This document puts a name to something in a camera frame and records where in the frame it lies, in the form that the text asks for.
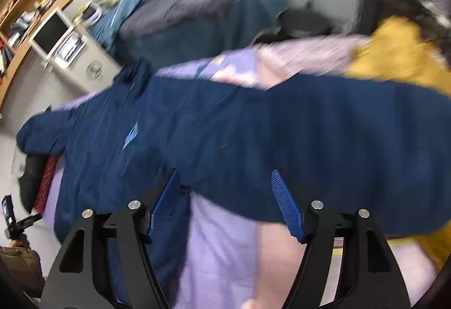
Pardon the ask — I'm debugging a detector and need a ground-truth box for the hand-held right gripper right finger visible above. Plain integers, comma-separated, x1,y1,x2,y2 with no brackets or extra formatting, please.
271,169,411,309

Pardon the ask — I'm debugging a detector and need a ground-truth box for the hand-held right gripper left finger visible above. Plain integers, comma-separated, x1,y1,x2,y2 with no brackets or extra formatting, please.
40,170,182,309

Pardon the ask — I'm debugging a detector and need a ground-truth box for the navy blue jacket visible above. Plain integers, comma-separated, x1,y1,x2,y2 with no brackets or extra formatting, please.
16,62,451,306

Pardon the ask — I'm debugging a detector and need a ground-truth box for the person's left forearm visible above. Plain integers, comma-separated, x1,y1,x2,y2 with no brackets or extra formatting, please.
0,245,45,298

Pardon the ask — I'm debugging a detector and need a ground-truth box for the pile of blue grey clothes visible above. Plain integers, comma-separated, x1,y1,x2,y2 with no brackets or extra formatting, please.
116,0,288,66

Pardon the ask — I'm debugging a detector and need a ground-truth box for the red striped cloth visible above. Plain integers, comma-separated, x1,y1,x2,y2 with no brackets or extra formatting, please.
33,156,59,211

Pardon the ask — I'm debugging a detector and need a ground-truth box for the black cloth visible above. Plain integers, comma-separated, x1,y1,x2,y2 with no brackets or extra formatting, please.
17,154,50,211

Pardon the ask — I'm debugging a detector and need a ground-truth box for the purple bed sheet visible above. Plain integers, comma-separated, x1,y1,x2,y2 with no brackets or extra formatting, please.
46,34,445,309

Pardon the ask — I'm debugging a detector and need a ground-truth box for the grey metal cabinet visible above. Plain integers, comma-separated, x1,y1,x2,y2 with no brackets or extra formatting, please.
42,25,124,94

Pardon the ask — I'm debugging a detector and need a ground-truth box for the yellow cloth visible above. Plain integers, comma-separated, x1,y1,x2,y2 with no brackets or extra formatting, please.
345,16,451,271

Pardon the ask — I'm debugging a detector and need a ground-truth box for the black bag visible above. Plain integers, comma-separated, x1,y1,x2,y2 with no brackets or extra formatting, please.
282,1,339,38

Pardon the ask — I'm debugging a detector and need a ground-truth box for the white computer monitor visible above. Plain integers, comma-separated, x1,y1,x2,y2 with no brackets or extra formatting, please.
30,8,74,59

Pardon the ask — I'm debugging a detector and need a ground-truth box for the grey cloth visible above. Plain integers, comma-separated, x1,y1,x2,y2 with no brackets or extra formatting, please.
120,0,275,40

